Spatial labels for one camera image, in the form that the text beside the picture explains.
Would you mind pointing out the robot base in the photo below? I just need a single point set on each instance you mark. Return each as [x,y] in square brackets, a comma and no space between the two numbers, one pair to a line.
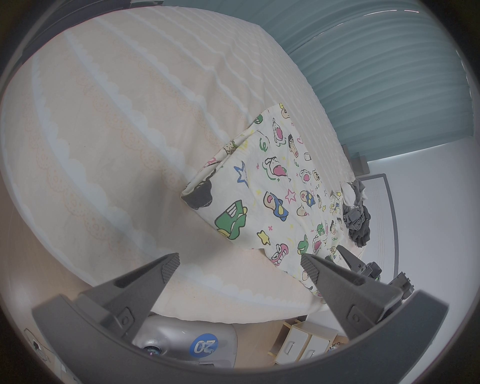
[176,337]

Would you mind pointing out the pile of clothes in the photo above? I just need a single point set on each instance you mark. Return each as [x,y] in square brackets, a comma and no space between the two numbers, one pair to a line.
[358,221]

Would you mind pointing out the grey bedside table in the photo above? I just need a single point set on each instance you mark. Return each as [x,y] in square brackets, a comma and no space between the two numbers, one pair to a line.
[358,163]

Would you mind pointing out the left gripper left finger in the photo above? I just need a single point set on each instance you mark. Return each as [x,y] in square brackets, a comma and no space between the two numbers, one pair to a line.
[138,296]

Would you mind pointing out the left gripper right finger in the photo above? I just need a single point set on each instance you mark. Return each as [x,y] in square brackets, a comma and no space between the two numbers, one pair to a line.
[348,300]

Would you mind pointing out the white printed pyjama top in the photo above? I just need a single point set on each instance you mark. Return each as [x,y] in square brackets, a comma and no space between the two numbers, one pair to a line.
[270,195]

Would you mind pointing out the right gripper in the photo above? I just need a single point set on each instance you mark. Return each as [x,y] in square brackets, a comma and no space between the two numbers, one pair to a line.
[369,270]

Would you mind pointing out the bed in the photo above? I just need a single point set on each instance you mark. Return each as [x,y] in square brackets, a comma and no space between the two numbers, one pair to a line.
[112,131]

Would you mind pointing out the blue-green curtain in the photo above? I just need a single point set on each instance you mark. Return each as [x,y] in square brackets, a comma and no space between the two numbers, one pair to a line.
[393,93]
[281,18]

